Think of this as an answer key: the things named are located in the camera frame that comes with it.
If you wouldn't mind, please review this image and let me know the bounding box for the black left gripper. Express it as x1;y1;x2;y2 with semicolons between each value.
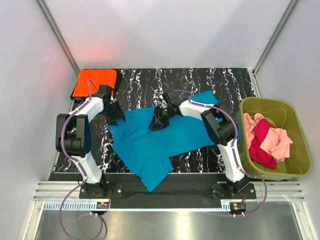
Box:
101;100;125;126

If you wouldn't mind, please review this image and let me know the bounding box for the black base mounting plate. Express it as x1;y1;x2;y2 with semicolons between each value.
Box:
79;173;257;211

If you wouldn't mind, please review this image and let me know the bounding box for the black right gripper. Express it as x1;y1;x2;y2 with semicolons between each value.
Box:
148;105;174;132

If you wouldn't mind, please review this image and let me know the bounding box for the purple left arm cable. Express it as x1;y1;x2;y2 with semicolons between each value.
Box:
59;77;108;240

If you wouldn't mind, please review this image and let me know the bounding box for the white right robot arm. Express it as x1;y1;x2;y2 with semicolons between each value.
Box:
148;90;249;199

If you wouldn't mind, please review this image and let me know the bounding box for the pink t shirt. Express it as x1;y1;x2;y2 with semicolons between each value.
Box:
243;113;293;170

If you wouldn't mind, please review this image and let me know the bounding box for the blue t shirt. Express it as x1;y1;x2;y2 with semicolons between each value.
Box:
110;91;219;192

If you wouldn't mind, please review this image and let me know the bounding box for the olive green plastic bin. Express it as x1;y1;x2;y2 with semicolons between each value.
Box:
236;97;312;181

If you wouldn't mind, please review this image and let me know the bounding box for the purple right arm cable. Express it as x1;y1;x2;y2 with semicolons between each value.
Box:
172;89;270;216

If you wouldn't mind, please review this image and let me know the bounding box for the folded orange t shirt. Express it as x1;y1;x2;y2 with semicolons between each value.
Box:
70;69;119;100

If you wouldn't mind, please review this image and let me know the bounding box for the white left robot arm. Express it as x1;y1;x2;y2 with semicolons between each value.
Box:
55;85;126;198

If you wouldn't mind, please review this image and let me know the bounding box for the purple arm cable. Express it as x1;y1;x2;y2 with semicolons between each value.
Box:
59;77;108;240
172;89;270;216

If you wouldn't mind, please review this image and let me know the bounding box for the aluminium frame rail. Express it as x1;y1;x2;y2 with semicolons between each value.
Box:
33;181;304;202

